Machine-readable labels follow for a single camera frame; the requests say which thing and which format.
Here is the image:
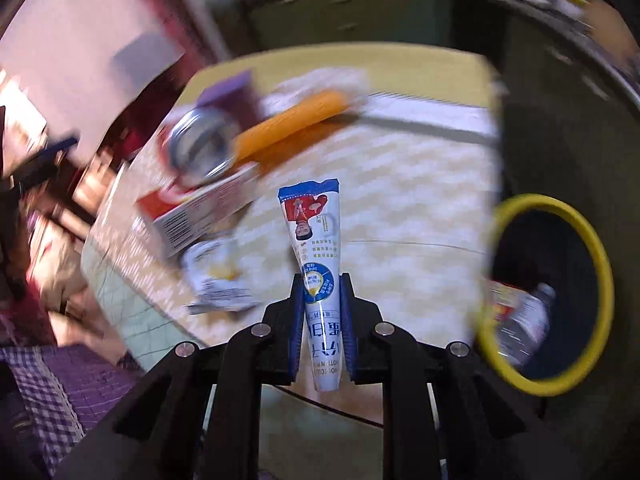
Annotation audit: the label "clear plastic bottle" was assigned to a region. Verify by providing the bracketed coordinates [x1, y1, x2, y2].
[497, 282, 557, 368]

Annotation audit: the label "green kitchen cabinets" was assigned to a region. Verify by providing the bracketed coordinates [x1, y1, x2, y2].
[246, 0, 506, 56]

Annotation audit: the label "crumpled white yellow wrapper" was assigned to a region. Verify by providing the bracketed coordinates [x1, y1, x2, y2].
[181, 237, 258, 313]

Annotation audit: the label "yellow tablecloth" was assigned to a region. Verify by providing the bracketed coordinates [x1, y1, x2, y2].
[185, 42, 503, 111]

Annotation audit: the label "purple plaid cloth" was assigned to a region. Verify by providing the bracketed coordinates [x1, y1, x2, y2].
[0, 342, 146, 480]

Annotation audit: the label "purple cardboard box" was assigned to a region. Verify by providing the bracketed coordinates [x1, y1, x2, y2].
[197, 71, 273, 131]

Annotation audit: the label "white blue toothpaste tube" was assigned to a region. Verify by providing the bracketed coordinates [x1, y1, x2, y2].
[278, 178, 343, 393]

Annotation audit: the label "white tissue paper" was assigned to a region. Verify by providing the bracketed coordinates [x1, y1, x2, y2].
[270, 67, 371, 111]

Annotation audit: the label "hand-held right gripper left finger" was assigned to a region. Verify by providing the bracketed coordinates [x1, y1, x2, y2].
[52, 272, 307, 480]

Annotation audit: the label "yellow-rimmed trash bin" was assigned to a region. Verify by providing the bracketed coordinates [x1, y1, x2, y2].
[472, 194, 615, 397]

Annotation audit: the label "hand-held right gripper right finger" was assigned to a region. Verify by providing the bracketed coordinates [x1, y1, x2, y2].
[339, 272, 586, 480]

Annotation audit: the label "red packet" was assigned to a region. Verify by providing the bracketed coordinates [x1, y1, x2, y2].
[487, 280, 526, 326]

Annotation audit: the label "white patterned table mat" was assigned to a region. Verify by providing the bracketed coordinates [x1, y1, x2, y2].
[82, 92, 503, 426]

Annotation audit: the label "red and white carton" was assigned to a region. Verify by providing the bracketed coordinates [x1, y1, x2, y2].
[136, 162, 261, 258]

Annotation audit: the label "orange snack wrapper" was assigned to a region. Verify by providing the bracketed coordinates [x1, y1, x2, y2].
[232, 89, 351, 163]

